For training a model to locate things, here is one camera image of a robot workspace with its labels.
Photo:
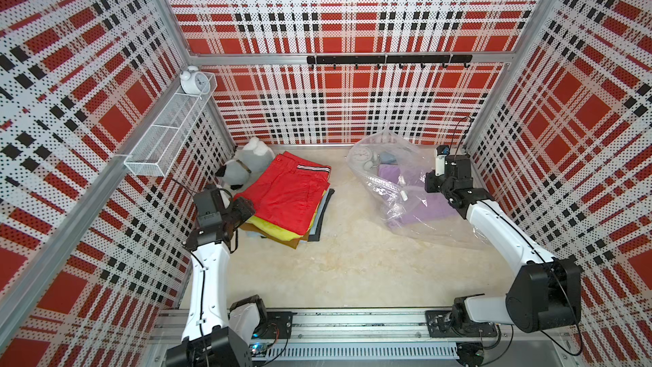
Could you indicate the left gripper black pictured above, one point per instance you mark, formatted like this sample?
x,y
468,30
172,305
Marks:
x,y
245,210

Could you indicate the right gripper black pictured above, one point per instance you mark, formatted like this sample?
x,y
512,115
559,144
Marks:
x,y
429,186

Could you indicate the yellow garment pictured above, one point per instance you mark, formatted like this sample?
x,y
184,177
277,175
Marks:
x,y
283,235

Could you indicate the purple garment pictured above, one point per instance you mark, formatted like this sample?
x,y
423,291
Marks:
x,y
420,208

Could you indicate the clear plastic vacuum bag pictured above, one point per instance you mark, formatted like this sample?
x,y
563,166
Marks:
x,y
454,231

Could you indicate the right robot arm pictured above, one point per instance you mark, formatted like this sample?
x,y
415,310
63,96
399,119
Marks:
x,y
546,291

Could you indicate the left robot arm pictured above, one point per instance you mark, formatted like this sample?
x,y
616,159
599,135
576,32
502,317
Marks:
x,y
215,333

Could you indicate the grey white plush toy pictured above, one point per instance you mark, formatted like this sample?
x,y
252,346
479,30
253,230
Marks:
x,y
254,158

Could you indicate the blue glasses case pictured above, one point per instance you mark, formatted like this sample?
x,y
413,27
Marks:
x,y
387,158

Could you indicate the white alarm clock on table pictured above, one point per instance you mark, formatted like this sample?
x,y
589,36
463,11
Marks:
x,y
362,158

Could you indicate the white alarm clock on shelf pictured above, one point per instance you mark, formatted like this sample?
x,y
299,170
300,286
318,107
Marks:
x,y
194,81

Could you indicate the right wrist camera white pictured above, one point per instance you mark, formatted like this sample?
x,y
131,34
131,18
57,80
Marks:
x,y
442,152

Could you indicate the white wire mesh shelf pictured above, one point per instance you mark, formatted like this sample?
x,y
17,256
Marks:
x,y
159,147

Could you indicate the black wall hook rail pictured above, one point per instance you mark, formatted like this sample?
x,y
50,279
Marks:
x,y
388,59

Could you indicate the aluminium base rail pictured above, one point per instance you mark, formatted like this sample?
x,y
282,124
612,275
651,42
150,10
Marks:
x,y
399,337

